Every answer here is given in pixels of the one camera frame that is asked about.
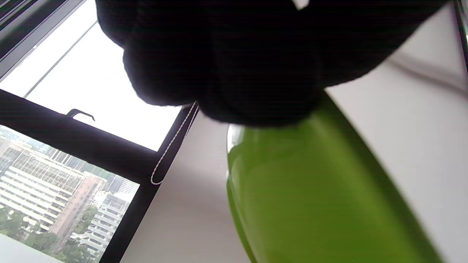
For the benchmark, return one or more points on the small green plastic bowl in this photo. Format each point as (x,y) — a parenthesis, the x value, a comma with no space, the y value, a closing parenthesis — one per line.
(310,190)

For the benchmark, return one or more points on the black slanted window post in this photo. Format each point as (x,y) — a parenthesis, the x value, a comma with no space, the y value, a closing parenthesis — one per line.
(461,33)

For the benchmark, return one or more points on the black window frame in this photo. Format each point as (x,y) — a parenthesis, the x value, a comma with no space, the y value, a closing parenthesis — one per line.
(73,138)

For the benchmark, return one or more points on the person's left hand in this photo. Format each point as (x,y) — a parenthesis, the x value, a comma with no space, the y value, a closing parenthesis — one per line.
(237,54)

